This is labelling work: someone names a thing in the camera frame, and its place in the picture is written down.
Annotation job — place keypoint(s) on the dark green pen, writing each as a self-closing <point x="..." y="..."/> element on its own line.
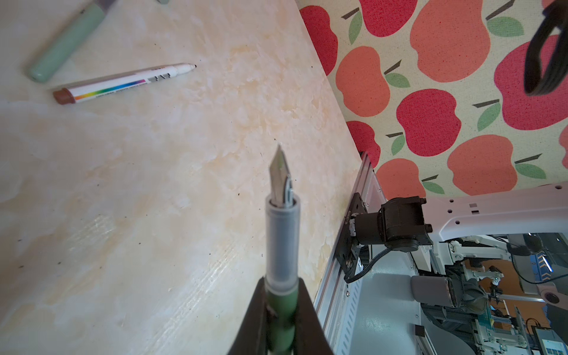
<point x="282" y="246"/>

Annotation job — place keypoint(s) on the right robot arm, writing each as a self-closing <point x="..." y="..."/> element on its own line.
<point x="405" y="224"/>

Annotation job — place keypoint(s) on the white pen black print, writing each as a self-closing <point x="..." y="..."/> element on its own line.
<point x="118" y="83"/>

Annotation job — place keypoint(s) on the aluminium front rail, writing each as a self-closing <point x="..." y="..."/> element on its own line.
<point x="374" y="315"/>

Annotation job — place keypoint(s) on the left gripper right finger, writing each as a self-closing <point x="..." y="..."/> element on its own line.
<point x="309" y="336"/>

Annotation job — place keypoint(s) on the background lab equipment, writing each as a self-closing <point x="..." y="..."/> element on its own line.
<point x="498" y="293"/>

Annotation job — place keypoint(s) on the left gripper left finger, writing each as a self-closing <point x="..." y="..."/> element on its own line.
<point x="252" y="335"/>

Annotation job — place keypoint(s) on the grey-green pen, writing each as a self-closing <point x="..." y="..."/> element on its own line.
<point x="68" y="41"/>

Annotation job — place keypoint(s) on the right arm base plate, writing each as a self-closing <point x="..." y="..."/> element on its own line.
<point x="348" y="247"/>

